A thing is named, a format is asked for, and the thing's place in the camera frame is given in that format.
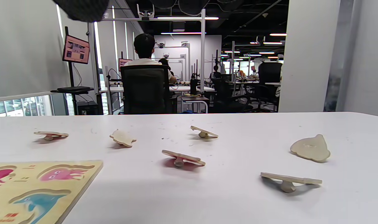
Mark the person's right hand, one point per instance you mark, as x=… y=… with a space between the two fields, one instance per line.
x=83 y=9

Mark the pink octopus puzzle piece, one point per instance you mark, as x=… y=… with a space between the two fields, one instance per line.
x=51 y=134

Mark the red crab puzzle piece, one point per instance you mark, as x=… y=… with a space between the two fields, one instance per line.
x=123 y=137

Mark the wooden puzzle frame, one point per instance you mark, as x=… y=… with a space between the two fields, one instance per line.
x=83 y=174

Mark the yellow starfish puzzle piece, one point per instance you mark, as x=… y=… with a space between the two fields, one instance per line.
x=204 y=132

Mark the pink squid puzzle piece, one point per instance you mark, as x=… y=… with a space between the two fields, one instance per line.
x=182 y=157

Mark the striped fish puzzle piece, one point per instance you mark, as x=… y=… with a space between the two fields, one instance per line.
x=310 y=148

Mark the light blue dolphin puzzle piece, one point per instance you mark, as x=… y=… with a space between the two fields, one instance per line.
x=290 y=179

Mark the white rig pole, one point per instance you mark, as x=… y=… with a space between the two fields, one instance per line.
x=202 y=53
x=97 y=68

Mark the small monitor with pink screen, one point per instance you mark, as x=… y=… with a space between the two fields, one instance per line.
x=124 y=62

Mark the white rig crossbar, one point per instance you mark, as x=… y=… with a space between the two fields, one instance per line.
x=151 y=19

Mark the black monitor stand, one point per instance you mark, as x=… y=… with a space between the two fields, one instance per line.
x=72 y=90

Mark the black computer tower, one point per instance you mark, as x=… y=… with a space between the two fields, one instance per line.
x=86 y=108

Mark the black mesh office chair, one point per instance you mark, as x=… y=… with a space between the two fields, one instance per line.
x=145 y=90

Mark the group of ceiling light strips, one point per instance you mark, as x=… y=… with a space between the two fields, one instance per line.
x=188 y=18

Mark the glass window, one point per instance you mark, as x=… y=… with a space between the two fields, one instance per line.
x=20 y=105

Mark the black bottle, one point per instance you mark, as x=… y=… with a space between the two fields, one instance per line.
x=193 y=84

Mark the brown side table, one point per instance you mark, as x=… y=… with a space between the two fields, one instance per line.
x=195 y=98

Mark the white headset mount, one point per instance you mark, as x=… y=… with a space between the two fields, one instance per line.
x=145 y=13

